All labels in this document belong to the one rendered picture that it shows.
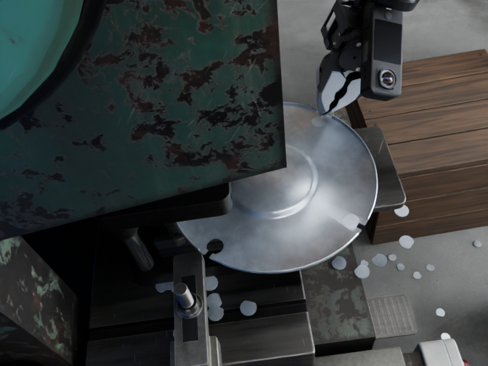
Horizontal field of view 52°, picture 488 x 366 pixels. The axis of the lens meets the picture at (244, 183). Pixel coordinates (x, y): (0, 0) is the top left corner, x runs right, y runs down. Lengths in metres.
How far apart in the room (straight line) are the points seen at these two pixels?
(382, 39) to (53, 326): 0.54
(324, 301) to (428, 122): 0.74
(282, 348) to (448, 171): 0.77
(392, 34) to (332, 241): 0.27
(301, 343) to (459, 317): 0.87
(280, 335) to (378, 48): 0.38
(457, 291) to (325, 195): 0.90
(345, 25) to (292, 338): 0.41
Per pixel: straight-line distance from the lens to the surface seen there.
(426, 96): 1.44
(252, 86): 0.30
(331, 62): 0.69
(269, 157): 0.35
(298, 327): 0.68
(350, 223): 0.66
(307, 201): 0.67
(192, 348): 0.63
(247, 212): 0.67
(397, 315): 1.29
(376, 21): 0.66
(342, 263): 0.78
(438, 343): 0.78
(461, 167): 1.33
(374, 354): 0.74
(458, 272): 1.55
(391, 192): 0.70
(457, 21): 2.30
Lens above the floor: 1.35
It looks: 54 degrees down
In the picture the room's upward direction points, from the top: 10 degrees counter-clockwise
